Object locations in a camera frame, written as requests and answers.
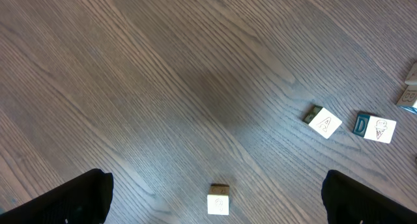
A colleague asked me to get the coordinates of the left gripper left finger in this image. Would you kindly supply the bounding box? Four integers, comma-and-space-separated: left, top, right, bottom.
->
1, 169, 113, 224

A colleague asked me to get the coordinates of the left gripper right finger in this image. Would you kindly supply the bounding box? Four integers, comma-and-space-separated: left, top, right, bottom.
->
321, 170, 416, 224

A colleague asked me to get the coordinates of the wooden block text top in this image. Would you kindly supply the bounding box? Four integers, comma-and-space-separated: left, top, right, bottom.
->
352, 114, 397, 144

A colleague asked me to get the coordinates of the wooden block pencil picture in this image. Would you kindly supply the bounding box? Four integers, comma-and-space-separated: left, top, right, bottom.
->
396, 85, 417, 114

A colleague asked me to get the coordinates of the wooden block red picture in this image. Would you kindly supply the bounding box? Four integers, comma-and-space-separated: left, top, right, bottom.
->
207, 184, 229, 216

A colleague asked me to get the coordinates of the green letter wooden block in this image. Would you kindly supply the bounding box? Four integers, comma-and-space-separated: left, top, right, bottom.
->
405, 63, 417, 85

